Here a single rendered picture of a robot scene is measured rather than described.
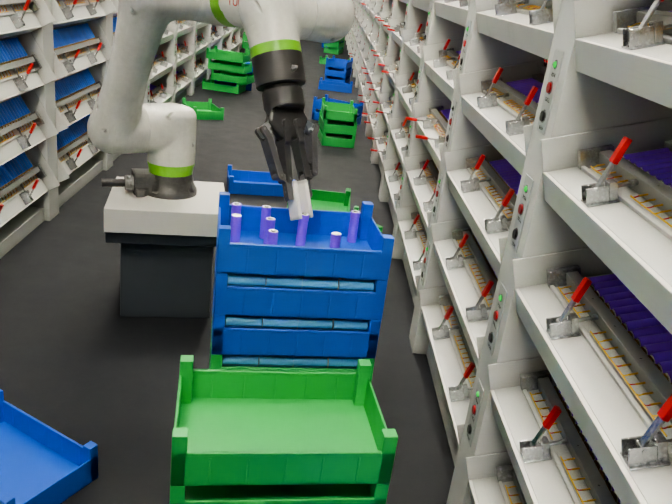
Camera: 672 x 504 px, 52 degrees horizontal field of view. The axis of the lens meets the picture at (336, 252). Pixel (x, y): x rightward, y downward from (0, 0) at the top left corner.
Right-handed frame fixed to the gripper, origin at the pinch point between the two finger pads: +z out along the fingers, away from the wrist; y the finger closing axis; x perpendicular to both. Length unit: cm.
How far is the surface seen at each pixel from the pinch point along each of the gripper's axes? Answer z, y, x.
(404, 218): 8, -105, -81
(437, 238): 14, -60, -24
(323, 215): 3.4, -9.5, -5.9
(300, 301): 17.7, 5.3, 3.0
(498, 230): 11.4, -33.4, 17.2
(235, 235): 4.6, 10.7, -6.2
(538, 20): -24, -33, 33
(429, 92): -34, -106, -61
